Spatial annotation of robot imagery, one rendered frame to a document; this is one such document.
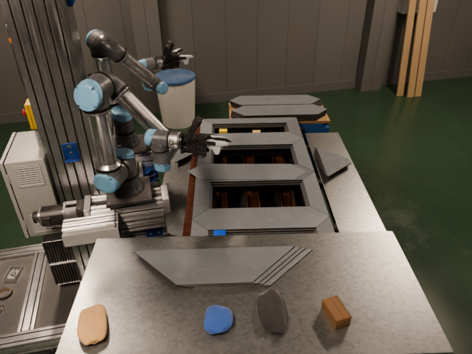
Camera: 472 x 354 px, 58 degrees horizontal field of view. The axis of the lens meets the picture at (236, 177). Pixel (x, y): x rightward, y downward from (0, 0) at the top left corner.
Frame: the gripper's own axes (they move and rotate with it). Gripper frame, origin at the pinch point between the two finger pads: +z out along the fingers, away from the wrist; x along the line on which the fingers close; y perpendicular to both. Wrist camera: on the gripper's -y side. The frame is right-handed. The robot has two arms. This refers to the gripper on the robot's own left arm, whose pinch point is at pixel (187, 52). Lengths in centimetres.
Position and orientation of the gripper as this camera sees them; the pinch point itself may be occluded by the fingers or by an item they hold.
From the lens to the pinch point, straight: 287.5
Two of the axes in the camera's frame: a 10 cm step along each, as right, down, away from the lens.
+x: 6.2, 5.4, -5.7
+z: 7.8, -3.5, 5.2
